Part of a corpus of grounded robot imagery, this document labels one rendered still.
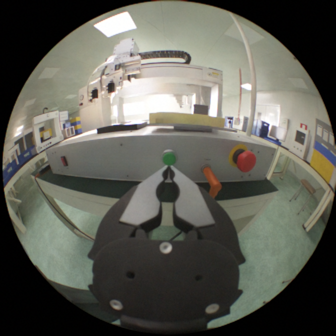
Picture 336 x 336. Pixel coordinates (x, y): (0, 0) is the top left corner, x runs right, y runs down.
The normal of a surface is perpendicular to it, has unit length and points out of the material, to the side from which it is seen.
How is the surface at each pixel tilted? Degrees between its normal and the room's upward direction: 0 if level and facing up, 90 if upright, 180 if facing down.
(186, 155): 90
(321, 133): 90
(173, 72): 90
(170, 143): 90
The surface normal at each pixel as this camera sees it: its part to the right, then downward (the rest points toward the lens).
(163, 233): 0.01, -0.88
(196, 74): -0.01, 0.48
